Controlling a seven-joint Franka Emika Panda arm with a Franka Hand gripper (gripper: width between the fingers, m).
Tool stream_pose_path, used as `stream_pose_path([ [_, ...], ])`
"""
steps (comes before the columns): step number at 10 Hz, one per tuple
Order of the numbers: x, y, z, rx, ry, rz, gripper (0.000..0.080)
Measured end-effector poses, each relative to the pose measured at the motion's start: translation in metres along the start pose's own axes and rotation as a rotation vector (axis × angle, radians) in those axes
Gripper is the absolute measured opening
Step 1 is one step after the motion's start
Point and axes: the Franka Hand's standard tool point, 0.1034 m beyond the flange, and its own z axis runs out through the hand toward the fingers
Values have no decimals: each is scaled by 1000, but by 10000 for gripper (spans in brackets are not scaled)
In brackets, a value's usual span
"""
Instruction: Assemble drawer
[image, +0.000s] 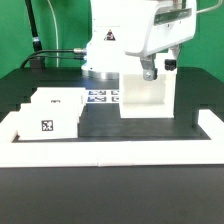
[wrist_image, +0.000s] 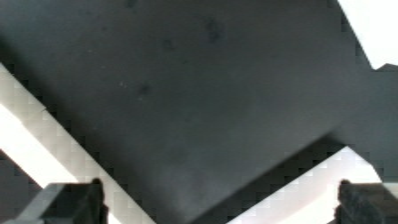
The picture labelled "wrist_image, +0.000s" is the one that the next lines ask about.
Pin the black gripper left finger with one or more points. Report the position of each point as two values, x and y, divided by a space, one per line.
68 204

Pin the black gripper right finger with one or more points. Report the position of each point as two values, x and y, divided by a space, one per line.
368 203

